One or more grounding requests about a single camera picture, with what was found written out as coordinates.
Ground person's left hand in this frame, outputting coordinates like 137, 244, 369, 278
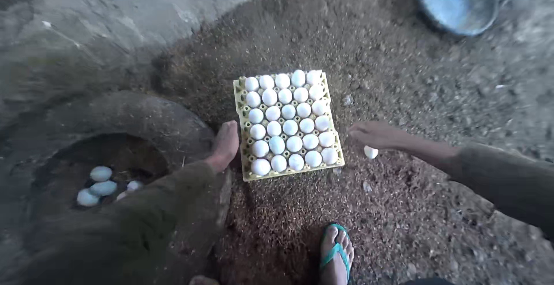
205, 120, 239, 173

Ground person's right hand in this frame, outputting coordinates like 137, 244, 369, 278
348, 121, 412, 151

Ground person's right forearm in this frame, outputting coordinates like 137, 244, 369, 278
403, 132, 554, 240

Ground person's left forearm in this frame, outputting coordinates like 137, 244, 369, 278
9, 160, 217, 285

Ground pale yellow egg tray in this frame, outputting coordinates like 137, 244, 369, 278
233, 70, 345, 182

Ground rows of eggs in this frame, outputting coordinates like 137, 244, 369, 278
244, 70, 339, 177

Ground large round dark basin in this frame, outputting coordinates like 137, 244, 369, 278
22, 91, 233, 285

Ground person's legs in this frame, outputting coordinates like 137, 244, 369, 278
189, 222, 355, 285

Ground round metal pan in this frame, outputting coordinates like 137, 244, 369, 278
417, 0, 499, 36

